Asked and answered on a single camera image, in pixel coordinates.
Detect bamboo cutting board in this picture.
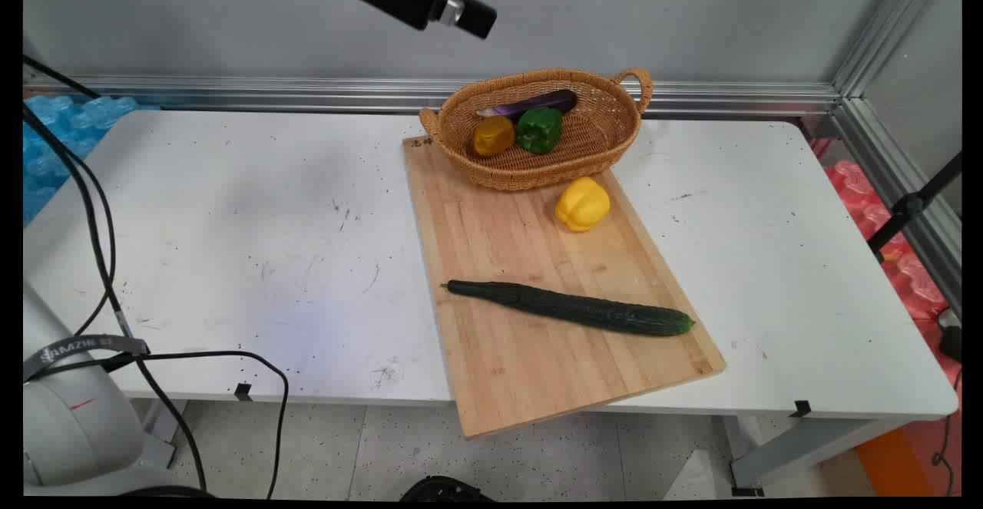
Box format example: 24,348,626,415
402,134,727,441

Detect yellow bell pepper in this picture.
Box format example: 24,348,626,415
554,177,611,233

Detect woven wicker basket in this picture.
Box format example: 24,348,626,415
419,67,654,192

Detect black tripod leg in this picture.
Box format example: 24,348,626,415
866,152,962,264

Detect blue foam floor mat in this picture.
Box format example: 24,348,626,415
23,94,161,227

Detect orange floor mat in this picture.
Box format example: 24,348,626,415
854,386,962,498

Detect black power adapter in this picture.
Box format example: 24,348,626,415
937,308,962,362

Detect black cable by rail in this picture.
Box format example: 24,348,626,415
23,55,102,101

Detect orange bell pepper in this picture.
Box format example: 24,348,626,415
472,115,516,158

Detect thin black looped cable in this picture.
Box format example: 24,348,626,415
108,349,290,498

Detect red foam floor mat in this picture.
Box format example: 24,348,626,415
810,137,962,387

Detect diagonal aluminium frame rail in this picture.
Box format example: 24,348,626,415
829,0,962,318

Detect horizontal aluminium frame rail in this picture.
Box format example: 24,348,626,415
23,73,842,120

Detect grey table leg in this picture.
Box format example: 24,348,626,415
131,398,189,471
722,415,915,497

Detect green bell pepper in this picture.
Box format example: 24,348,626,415
515,107,564,155

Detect purple eggplant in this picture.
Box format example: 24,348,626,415
475,89,579,121

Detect black printed velcro strap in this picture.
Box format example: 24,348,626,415
23,334,151,384

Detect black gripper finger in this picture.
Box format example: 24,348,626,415
441,0,498,41

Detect black round floor object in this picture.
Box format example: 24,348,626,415
399,475,496,502

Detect long dark green cucumber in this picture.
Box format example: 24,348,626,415
440,279,697,338

